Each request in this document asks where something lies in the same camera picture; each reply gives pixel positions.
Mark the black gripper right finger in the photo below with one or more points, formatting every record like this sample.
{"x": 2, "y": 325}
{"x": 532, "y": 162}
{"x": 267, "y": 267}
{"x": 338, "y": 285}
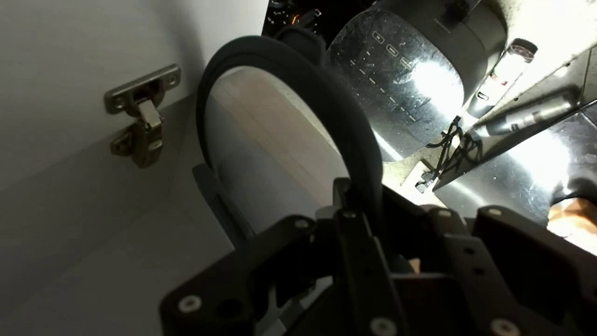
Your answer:
{"x": 509, "y": 272}

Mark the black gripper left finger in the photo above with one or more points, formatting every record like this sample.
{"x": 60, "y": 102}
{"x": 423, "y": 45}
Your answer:
{"x": 272, "y": 280}

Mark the metal cabinet hinge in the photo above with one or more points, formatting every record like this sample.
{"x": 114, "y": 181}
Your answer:
{"x": 142, "y": 117}

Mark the white-faced cabinet door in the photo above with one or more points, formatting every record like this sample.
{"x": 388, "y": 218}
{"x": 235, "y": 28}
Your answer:
{"x": 67, "y": 48}

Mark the glass jar with amber contents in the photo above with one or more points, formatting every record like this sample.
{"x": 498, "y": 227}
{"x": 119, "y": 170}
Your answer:
{"x": 575, "y": 216}

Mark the stainless black microwave oven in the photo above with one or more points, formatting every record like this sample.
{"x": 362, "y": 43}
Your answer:
{"x": 534, "y": 160}

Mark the black air fryer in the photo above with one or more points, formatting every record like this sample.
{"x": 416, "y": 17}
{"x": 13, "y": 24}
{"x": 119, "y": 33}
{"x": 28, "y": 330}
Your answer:
{"x": 403, "y": 74}

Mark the black kitchen stove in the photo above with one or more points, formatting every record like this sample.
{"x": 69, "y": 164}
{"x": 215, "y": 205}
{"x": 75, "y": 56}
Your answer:
{"x": 298, "y": 15}

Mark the wooden wall cabinet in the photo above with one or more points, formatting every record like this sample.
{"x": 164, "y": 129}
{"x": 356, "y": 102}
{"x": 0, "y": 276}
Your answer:
{"x": 93, "y": 261}

